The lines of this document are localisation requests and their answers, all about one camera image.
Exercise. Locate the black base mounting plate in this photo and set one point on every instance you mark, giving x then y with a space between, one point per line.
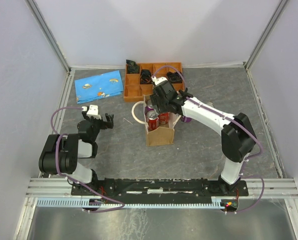
168 191

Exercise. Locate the red can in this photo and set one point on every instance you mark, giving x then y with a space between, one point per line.
163 118
152 119

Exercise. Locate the orange wooden compartment tray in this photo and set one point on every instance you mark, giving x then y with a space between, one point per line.
134 91

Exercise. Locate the light blue cable duct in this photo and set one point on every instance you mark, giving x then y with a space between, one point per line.
89 203

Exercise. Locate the dark rolled tie middle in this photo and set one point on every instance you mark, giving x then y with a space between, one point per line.
145 77

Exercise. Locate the dark rolled tie right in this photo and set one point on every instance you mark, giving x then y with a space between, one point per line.
174 77

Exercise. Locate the dark rolled tie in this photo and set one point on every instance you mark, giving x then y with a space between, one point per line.
174 77
132 67
145 77

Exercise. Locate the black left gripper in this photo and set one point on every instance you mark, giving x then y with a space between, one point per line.
109 124

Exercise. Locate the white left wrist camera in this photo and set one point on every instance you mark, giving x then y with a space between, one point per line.
91 111

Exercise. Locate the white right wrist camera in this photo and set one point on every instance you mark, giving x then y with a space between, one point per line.
158 80

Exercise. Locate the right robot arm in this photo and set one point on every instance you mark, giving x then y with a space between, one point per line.
237 134

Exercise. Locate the blue patterned folded cloth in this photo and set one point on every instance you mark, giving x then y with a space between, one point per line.
98 87

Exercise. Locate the purple can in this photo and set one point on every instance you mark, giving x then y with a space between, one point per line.
185 119
149 106
210 104

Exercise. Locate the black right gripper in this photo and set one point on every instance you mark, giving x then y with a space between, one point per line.
155 100

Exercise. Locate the dark rolled tie top left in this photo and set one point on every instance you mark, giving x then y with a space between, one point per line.
132 67

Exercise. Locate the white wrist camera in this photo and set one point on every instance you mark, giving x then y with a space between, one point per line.
158 80
91 111

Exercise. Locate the purple can front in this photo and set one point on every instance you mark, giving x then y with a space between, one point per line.
210 104

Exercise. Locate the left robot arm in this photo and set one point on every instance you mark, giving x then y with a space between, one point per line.
60 154

